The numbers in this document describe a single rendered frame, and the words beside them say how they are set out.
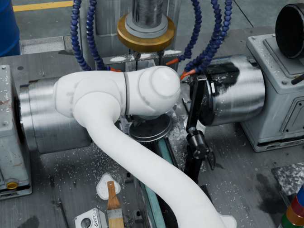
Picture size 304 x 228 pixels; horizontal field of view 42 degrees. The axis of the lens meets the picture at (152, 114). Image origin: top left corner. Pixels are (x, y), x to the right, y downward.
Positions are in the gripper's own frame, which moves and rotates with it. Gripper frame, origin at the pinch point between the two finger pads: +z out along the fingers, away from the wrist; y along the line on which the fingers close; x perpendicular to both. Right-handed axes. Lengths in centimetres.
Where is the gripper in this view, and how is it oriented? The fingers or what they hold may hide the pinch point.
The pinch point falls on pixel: (137, 119)
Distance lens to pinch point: 127.6
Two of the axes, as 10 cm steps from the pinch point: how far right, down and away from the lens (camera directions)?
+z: -1.8, 2.2, 9.6
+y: -9.7, 1.5, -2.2
